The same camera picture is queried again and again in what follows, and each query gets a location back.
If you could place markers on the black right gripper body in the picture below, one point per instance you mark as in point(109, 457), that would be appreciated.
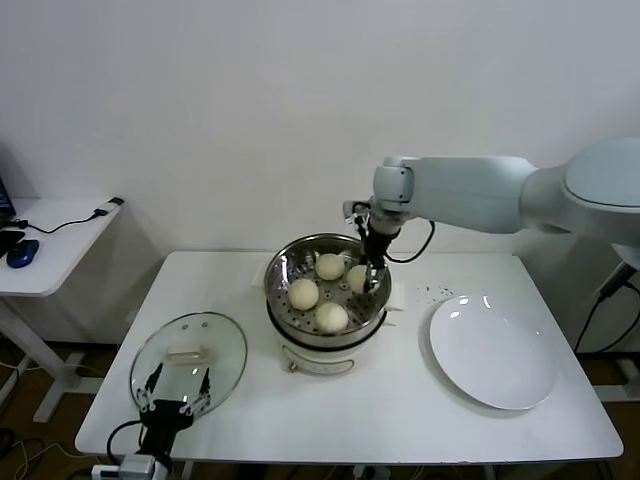
point(375, 245)

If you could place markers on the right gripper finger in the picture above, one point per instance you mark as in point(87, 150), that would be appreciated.
point(369, 277)
point(378, 270)

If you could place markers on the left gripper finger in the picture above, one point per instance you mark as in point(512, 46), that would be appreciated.
point(205, 385)
point(155, 380)

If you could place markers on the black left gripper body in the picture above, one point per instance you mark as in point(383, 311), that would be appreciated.
point(165, 417)

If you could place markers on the white steamed baozi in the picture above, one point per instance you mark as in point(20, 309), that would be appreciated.
point(331, 318)
point(303, 294)
point(330, 266)
point(356, 279)

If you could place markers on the glass pot lid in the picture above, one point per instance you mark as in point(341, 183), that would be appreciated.
point(220, 340)

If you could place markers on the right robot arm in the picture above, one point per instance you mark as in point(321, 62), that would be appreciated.
point(475, 200)

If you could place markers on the stainless steel steamer basket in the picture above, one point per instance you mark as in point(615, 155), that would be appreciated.
point(280, 280)

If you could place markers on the white electric cooker pot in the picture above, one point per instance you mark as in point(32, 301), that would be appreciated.
point(320, 357)

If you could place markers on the white round plate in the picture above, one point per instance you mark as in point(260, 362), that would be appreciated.
point(490, 350)

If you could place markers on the white side desk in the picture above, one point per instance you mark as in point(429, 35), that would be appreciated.
point(60, 250)

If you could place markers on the blue computer mouse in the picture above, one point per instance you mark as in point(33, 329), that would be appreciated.
point(22, 254)

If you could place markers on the black laptop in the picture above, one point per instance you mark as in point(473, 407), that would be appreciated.
point(5, 240)

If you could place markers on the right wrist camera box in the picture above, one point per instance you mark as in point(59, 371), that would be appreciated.
point(356, 212)

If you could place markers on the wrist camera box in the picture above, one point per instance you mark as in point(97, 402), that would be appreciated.
point(137, 467)
point(356, 212)

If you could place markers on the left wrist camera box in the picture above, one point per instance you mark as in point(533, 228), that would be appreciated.
point(137, 467)

